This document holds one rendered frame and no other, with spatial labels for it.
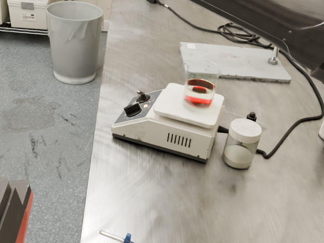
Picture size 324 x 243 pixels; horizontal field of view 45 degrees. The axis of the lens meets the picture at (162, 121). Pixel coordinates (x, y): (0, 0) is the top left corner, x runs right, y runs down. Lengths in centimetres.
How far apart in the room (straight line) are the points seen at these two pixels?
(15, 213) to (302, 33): 34
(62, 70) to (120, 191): 183
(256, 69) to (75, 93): 145
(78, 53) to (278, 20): 198
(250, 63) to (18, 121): 136
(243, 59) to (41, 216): 99
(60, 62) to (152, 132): 173
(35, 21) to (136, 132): 219
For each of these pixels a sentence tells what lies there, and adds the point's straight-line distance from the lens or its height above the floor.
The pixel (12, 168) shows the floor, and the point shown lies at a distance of 188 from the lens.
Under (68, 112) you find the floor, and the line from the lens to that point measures 222.
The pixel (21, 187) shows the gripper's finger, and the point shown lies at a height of 105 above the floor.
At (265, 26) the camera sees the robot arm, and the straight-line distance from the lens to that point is 45.
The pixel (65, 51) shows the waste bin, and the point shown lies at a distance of 237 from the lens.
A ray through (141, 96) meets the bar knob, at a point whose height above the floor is 81.
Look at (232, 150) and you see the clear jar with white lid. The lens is 75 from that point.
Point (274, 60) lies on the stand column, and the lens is 120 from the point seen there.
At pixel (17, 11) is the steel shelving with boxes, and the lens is 288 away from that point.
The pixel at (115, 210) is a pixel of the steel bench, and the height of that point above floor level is 75.
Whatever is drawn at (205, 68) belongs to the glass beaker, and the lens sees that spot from 76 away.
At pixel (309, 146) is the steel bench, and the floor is 75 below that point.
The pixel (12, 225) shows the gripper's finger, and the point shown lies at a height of 106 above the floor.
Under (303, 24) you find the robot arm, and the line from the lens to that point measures 45.
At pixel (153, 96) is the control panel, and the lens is 82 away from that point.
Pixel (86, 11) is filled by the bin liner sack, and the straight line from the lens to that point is 257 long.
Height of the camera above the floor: 123
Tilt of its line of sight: 34 degrees down
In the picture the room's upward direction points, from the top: 8 degrees clockwise
